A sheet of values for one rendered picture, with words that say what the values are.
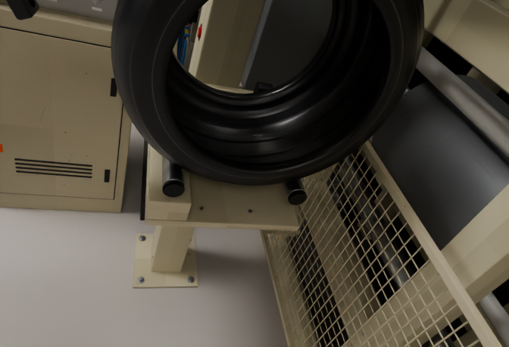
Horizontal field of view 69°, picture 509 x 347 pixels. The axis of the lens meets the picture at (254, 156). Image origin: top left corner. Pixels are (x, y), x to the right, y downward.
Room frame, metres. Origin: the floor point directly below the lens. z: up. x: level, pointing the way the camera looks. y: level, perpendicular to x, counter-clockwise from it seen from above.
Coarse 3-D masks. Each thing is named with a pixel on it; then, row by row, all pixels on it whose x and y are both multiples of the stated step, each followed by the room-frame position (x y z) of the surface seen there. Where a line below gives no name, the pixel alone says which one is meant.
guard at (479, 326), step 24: (360, 168) 0.80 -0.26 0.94; (384, 168) 0.74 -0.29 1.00; (336, 192) 0.82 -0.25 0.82; (336, 216) 0.77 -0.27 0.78; (408, 216) 0.61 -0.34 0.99; (264, 240) 1.00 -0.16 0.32; (288, 240) 0.89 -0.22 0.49; (312, 240) 0.80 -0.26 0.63; (408, 240) 0.58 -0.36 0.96; (432, 240) 0.55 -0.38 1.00; (312, 264) 0.75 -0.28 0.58; (456, 288) 0.46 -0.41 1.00; (288, 312) 0.72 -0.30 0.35; (288, 336) 0.66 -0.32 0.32; (312, 336) 0.60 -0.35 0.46; (336, 336) 0.55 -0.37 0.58; (384, 336) 0.48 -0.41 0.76; (456, 336) 0.41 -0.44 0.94; (480, 336) 0.39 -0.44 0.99
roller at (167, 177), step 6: (162, 156) 0.60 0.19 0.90; (162, 162) 0.58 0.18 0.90; (168, 162) 0.57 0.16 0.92; (162, 168) 0.56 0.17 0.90; (168, 168) 0.55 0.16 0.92; (174, 168) 0.56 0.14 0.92; (180, 168) 0.57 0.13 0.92; (162, 174) 0.55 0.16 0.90; (168, 174) 0.54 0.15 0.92; (174, 174) 0.54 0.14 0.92; (180, 174) 0.55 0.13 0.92; (162, 180) 0.53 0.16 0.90; (168, 180) 0.52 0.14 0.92; (174, 180) 0.52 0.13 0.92; (180, 180) 0.53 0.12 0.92; (162, 186) 0.52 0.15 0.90; (168, 186) 0.51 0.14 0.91; (174, 186) 0.52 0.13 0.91; (180, 186) 0.52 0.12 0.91; (168, 192) 0.51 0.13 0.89; (174, 192) 0.52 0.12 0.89; (180, 192) 0.52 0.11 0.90
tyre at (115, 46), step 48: (144, 0) 0.50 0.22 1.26; (192, 0) 0.50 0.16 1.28; (336, 0) 0.89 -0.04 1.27; (384, 0) 0.62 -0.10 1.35; (144, 48) 0.48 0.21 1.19; (336, 48) 0.91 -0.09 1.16; (384, 48) 0.81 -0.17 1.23; (144, 96) 0.49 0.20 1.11; (192, 96) 0.78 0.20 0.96; (240, 96) 0.84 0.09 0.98; (288, 96) 0.88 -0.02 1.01; (336, 96) 0.86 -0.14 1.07; (384, 96) 0.66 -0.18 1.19; (192, 144) 0.53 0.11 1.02; (240, 144) 0.74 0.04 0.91; (288, 144) 0.76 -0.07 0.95; (336, 144) 0.65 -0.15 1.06
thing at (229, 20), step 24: (216, 0) 0.88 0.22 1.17; (240, 0) 0.91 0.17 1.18; (264, 0) 0.93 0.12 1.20; (216, 24) 0.89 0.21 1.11; (240, 24) 0.91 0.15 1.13; (216, 48) 0.89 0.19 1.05; (240, 48) 0.92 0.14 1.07; (192, 72) 0.92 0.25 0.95; (216, 72) 0.90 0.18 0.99; (240, 72) 0.93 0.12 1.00; (168, 240) 0.90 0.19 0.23; (168, 264) 0.91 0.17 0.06
